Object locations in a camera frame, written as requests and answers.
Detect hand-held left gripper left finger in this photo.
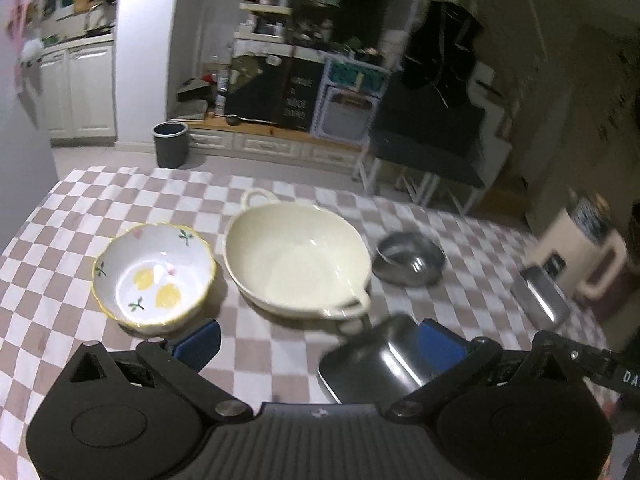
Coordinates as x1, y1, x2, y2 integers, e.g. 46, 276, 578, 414
67, 319, 253, 418

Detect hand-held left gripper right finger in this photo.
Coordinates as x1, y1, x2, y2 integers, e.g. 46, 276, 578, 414
387, 319, 583, 421

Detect oval steel bowl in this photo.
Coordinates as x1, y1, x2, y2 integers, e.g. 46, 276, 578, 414
372, 231, 446, 288

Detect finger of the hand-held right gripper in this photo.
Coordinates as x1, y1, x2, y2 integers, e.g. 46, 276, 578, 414
562, 337, 608, 371

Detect white kitchen cabinet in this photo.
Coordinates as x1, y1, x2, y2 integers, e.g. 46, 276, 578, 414
37, 42, 118, 141

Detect floral ceramic bowl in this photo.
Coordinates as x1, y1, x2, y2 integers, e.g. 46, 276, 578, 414
91, 222, 218, 333

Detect black folding table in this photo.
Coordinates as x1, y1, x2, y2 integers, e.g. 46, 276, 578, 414
367, 95, 488, 213

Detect cream two-handled bowl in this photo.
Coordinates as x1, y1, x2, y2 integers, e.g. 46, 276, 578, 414
222, 187, 373, 321

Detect small steel box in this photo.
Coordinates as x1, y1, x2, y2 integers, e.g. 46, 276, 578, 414
510, 255, 571, 328

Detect white plush toy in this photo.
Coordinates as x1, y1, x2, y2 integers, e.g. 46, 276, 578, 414
20, 37, 45, 63

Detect checkered tablecloth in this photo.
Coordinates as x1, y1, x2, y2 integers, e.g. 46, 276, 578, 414
0, 166, 640, 480

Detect grey trash bin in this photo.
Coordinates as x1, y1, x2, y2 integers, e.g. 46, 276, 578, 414
152, 121, 191, 169

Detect cream jug with handle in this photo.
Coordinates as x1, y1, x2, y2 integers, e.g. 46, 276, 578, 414
537, 192, 628, 311

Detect rectangular steel tray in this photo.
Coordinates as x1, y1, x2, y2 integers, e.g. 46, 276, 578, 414
317, 314, 473, 406

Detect pink wall hanger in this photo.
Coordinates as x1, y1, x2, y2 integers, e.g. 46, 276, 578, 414
4, 0, 42, 41

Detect black chalkboard sign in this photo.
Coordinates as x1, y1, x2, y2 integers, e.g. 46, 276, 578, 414
279, 57, 326, 132

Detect cluttered wall shelf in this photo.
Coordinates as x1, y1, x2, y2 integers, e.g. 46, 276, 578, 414
235, 0, 296, 43

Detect low white drawer cabinet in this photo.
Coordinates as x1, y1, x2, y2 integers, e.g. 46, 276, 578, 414
167, 115, 371, 167

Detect black hanging cloth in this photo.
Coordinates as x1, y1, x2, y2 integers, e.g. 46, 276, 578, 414
402, 0, 483, 93

